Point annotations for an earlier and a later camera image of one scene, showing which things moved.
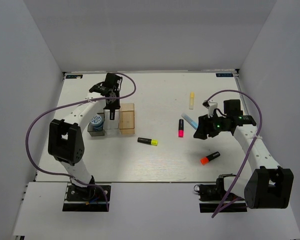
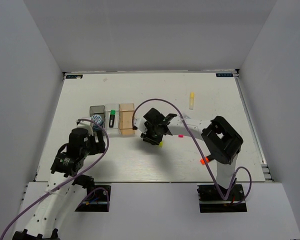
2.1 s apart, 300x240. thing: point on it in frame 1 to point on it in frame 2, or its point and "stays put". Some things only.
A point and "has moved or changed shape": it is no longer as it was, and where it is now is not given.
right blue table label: [224, 75] stays put
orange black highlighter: [205, 160] stays put
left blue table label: [74, 76] stays put
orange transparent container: [127, 118] stays put
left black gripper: [116, 105] to [98, 146]
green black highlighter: [112, 115] has moved or changed shape
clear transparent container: [111, 127] stays put
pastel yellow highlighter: [191, 101] stays put
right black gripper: [204, 128] to [146, 135]
